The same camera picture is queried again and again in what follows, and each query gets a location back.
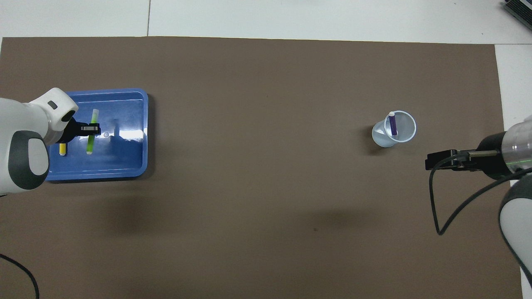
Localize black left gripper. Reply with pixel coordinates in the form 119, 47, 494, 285
62, 118, 101, 144

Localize green pen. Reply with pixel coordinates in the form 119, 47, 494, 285
86, 108, 100, 156

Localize brown table mat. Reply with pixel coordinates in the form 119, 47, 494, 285
0, 37, 523, 299

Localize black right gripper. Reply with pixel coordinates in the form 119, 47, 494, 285
425, 132, 508, 180

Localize translucent plastic cup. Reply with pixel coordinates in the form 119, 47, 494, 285
372, 110, 417, 148

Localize blue plastic tray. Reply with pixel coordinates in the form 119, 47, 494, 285
33, 88, 149, 182

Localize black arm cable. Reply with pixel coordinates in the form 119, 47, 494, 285
430, 150, 532, 236
0, 253, 40, 299

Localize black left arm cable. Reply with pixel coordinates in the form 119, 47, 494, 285
0, 253, 40, 299

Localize grey ribbed device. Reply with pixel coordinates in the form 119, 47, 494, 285
503, 0, 532, 25

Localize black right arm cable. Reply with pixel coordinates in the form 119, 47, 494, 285
430, 150, 532, 236

